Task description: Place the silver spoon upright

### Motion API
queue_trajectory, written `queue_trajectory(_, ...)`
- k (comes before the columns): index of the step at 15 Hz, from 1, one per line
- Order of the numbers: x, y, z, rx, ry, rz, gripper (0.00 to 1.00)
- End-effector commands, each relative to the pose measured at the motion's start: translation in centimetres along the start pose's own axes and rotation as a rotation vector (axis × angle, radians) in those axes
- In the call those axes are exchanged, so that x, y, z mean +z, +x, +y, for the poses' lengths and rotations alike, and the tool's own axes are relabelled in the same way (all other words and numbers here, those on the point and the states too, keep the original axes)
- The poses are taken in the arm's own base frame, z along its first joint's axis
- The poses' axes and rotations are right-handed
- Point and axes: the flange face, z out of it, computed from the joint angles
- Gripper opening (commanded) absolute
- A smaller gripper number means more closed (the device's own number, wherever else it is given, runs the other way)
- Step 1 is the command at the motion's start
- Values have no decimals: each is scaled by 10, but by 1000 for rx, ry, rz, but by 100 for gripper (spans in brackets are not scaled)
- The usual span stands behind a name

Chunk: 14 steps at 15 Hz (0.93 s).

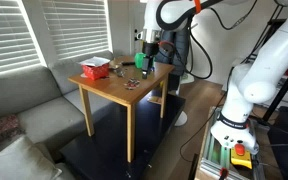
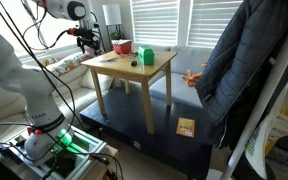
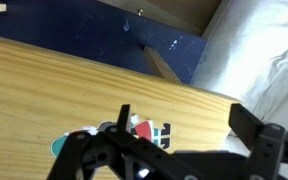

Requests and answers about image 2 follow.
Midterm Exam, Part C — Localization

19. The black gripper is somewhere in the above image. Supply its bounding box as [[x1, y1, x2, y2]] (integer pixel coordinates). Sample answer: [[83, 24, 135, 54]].
[[75, 28, 103, 55]]

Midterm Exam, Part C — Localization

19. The colourful candy wrapper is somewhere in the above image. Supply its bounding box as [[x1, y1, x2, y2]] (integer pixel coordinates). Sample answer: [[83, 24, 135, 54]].
[[99, 58, 118, 65]]

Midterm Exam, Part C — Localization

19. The floral pillow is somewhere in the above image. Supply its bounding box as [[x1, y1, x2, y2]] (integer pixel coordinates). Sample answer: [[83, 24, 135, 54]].
[[45, 51, 93, 78]]

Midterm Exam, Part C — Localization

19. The green house plant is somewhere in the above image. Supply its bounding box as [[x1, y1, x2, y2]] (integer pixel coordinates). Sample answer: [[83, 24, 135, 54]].
[[110, 30, 127, 41]]

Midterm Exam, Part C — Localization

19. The red box with white paper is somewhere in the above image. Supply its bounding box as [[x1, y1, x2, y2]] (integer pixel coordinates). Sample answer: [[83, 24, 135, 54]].
[[111, 39, 133, 56]]

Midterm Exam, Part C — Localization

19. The white cushion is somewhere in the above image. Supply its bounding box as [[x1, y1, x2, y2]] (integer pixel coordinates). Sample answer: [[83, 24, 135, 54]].
[[80, 70, 116, 93]]

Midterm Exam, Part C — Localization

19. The white floor lamp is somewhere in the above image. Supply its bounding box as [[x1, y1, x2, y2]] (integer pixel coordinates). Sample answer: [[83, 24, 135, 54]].
[[102, 3, 123, 51]]

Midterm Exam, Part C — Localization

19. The small wooden table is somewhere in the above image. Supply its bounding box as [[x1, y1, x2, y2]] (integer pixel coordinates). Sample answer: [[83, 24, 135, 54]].
[[80, 49, 178, 135]]

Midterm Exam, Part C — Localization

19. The green box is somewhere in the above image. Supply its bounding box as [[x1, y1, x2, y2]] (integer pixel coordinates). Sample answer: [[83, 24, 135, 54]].
[[137, 45, 155, 66]]

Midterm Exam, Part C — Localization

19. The white window blind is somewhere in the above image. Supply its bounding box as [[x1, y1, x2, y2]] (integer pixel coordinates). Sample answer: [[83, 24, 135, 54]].
[[130, 0, 180, 47], [187, 0, 243, 49]]

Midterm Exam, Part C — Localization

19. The orange plush toy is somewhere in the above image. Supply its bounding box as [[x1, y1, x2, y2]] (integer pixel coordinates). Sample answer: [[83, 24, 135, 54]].
[[181, 61, 208, 88]]

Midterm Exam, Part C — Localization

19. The dark blue low platform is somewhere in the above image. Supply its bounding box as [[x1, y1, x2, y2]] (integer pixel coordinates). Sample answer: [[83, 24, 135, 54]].
[[79, 81, 215, 179]]

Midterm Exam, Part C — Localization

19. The orange booklet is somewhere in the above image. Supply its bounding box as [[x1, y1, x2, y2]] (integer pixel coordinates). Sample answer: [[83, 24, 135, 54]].
[[175, 117, 196, 139]]

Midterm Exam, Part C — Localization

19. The dark blue puffer jacket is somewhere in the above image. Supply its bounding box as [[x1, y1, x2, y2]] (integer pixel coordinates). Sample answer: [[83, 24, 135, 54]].
[[195, 0, 288, 149]]

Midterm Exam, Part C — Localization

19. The white coat rack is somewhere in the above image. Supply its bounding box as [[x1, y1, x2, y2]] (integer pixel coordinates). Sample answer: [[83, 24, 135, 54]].
[[206, 14, 288, 180]]

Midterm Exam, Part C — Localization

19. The white printed bag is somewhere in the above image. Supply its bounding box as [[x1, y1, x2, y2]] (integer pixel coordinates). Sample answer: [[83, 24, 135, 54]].
[[245, 113, 288, 179]]

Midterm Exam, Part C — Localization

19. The long black robot cable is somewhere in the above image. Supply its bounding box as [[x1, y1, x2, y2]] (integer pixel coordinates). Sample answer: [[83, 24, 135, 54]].
[[0, 0, 87, 133]]

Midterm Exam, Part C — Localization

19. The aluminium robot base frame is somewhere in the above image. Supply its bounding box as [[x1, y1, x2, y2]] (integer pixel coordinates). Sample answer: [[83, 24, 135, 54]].
[[8, 126, 108, 180]]

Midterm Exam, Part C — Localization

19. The cable with red connector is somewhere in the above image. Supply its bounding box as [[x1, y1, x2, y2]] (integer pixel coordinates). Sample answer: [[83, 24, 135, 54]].
[[88, 151, 125, 180]]

